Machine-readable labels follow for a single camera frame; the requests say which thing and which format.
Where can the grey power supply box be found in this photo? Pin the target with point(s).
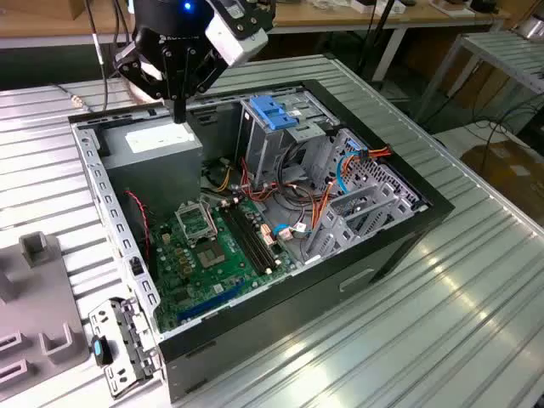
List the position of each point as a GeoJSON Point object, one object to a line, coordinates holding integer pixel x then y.
{"type": "Point", "coordinates": [153, 178]}

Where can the metal expansion bracket holder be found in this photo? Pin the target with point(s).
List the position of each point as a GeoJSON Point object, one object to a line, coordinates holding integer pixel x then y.
{"type": "Point", "coordinates": [127, 340]}

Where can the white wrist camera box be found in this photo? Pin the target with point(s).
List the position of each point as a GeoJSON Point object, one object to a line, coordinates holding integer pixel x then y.
{"type": "Point", "coordinates": [238, 47]}

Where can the grey plastic parts rack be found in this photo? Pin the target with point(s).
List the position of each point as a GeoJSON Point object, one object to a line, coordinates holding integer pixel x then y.
{"type": "Point", "coordinates": [38, 297]}

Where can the blue expansion slot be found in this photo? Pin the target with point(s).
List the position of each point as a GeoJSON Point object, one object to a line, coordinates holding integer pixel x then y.
{"type": "Point", "coordinates": [212, 301]}

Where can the black blue bracket latch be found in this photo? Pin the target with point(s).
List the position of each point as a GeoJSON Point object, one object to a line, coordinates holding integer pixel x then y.
{"type": "Point", "coordinates": [102, 350]}

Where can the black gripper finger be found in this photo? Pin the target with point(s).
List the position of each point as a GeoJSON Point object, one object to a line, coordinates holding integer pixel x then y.
{"type": "Point", "coordinates": [159, 87]}
{"type": "Point", "coordinates": [204, 72]}

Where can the metal optical drive cage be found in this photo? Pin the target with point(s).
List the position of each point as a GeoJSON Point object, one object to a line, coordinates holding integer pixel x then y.
{"type": "Point", "coordinates": [263, 149]}

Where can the black RAM slot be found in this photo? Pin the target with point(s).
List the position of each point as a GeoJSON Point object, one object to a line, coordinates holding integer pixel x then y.
{"type": "Point", "coordinates": [242, 239]}
{"type": "Point", "coordinates": [253, 234]}
{"type": "Point", "coordinates": [247, 237]}
{"type": "Point", "coordinates": [258, 231]}

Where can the small metal slat table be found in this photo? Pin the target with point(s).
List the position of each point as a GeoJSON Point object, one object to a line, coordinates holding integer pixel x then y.
{"type": "Point", "coordinates": [501, 55]}

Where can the green motherboard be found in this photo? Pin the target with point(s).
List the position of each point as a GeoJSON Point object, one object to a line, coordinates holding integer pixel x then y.
{"type": "Point", "coordinates": [200, 289]}

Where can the brown cardboard box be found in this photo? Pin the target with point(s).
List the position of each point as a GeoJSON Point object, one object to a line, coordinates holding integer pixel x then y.
{"type": "Point", "coordinates": [506, 170]}

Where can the long wooden desk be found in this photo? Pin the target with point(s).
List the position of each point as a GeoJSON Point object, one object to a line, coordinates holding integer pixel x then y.
{"type": "Point", "coordinates": [425, 19]}

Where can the black open PC case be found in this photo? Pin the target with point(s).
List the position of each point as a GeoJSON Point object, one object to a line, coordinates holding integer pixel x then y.
{"type": "Point", "coordinates": [276, 327]}

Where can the blue plastic drive latch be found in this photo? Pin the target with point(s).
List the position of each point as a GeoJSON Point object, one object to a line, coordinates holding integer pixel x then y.
{"type": "Point", "coordinates": [268, 111]}

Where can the grey metal disk bay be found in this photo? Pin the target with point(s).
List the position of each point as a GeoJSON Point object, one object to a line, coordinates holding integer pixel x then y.
{"type": "Point", "coordinates": [384, 187]}

